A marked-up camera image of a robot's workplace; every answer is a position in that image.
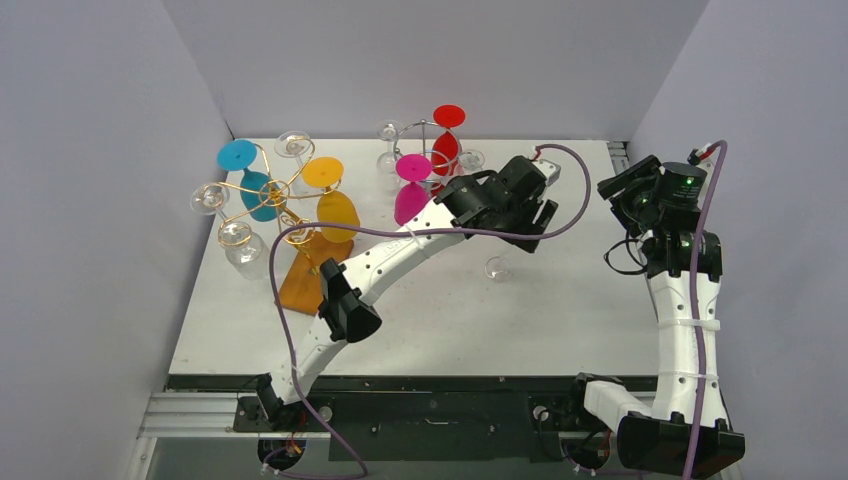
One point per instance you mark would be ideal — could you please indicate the gold rack with wooden base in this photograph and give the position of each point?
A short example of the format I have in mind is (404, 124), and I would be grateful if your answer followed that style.
(300, 291)

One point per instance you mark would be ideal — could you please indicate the silver wire glass rack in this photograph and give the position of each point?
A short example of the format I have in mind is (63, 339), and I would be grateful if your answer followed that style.
(418, 138)

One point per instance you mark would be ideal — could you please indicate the clear glass back left silver rack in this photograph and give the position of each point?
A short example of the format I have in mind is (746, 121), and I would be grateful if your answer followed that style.
(387, 178)

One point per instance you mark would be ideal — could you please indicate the clear etched goblet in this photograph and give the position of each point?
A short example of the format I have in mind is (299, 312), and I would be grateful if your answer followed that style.
(245, 250)

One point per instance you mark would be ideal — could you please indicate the clear glass on gold rack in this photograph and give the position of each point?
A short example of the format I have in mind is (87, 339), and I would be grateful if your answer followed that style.
(210, 199)

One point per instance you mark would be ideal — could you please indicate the clear champagne flute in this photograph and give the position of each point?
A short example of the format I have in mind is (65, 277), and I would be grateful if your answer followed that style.
(498, 269)

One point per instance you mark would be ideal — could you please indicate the red wine glass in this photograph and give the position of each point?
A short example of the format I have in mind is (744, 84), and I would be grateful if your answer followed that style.
(446, 147)

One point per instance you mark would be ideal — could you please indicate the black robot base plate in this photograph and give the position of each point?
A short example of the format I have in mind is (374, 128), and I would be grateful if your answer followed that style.
(413, 418)

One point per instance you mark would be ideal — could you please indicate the clear glass back gold rack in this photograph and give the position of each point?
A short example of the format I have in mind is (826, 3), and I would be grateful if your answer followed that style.
(299, 147)

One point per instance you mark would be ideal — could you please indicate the clear glass on silver rack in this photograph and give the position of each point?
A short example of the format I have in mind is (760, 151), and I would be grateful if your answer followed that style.
(470, 161)

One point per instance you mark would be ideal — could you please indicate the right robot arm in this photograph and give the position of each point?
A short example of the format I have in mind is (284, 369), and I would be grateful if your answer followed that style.
(686, 430)

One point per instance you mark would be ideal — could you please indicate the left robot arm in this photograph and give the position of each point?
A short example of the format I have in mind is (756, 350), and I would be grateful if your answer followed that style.
(350, 289)

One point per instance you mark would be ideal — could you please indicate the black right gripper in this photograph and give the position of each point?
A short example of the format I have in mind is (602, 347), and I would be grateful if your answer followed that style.
(626, 183)

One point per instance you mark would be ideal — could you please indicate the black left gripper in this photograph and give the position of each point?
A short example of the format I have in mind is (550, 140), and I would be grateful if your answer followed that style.
(537, 214)

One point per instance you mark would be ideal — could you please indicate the yellow wine glass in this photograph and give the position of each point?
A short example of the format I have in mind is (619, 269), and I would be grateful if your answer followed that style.
(325, 173)

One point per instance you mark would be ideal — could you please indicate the blue wine glass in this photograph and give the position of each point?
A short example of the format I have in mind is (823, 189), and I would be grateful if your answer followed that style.
(239, 155)

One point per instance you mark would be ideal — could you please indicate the pink wine glass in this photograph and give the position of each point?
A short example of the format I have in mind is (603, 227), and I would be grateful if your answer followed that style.
(412, 197)

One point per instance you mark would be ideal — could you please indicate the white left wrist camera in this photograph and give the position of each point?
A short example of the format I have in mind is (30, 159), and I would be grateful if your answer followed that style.
(549, 169)

